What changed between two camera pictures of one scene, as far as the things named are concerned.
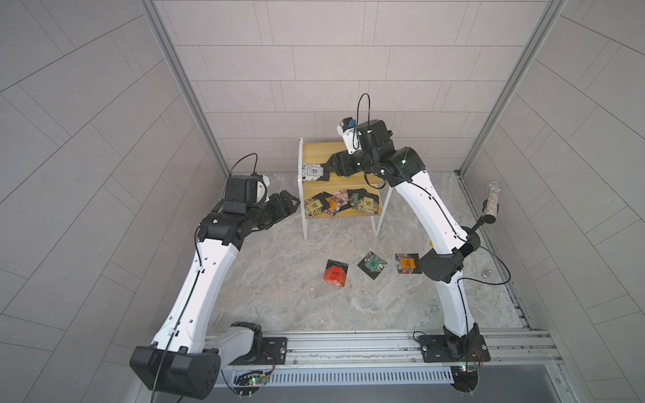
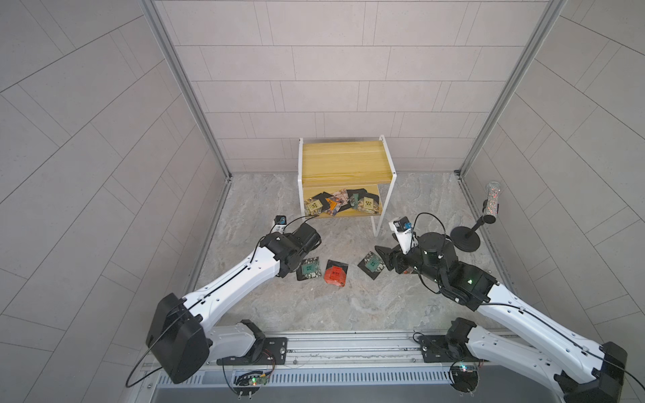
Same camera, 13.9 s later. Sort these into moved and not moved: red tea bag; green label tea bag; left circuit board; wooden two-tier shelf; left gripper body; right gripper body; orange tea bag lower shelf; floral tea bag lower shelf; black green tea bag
Moved: right gripper body; black green tea bag; left gripper body
Not moved: green label tea bag; floral tea bag lower shelf; orange tea bag lower shelf; left circuit board; wooden two-tier shelf; red tea bag
